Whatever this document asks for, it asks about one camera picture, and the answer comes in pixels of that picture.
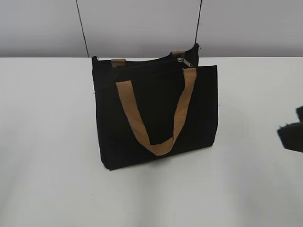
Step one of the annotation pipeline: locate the right black hanging cord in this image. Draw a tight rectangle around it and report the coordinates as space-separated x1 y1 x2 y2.
195 0 203 45

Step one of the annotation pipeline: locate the black tote bag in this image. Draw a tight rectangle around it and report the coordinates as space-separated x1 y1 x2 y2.
92 44 218 170

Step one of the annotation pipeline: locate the brown rear bag handle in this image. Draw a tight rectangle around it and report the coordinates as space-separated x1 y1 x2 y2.
110 51 185 68

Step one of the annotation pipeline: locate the brown front bag handle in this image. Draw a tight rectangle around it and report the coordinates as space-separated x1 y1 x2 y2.
116 68 197 156

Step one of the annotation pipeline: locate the black hanging cord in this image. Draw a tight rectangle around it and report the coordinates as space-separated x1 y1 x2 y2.
195 0 203 45
75 0 90 57

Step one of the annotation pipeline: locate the silver zipper pull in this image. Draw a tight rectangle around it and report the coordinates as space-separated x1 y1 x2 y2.
177 57 193 68

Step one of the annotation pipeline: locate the left black hanging cord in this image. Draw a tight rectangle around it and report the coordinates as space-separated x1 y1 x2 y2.
75 0 90 57

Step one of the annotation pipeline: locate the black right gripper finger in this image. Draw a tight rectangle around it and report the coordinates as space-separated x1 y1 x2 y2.
277 106 303 153

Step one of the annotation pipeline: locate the brown bag handle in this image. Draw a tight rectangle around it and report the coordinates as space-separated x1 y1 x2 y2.
110 51 185 68
116 68 197 156

